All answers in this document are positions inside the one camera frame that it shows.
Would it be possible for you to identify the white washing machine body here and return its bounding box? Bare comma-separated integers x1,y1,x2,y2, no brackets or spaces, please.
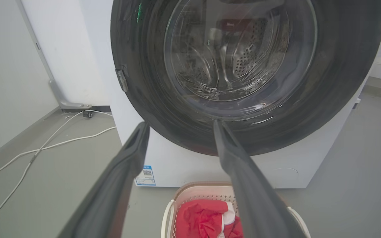
80,0,370,189

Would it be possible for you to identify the white garment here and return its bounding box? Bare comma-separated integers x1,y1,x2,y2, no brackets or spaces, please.
218,202,236,238

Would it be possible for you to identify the red garment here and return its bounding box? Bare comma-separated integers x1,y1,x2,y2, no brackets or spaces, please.
175,199,244,238

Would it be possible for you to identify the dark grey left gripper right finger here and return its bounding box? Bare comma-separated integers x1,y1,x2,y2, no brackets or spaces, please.
213,120,307,238

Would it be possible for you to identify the pink perforated laundry basket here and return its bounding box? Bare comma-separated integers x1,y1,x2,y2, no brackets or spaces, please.
160,181,311,238

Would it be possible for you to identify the blue white energy label sticker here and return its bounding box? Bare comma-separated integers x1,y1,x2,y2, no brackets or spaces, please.
135,165,156,186

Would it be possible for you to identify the white cable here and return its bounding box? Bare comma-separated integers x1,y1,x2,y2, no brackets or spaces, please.
0,110,113,232
0,126,117,183

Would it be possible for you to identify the round dark washing machine door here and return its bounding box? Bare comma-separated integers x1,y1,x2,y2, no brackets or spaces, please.
110,0,381,157

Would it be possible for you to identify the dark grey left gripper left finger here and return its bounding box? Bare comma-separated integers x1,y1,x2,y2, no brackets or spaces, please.
58,121,150,238

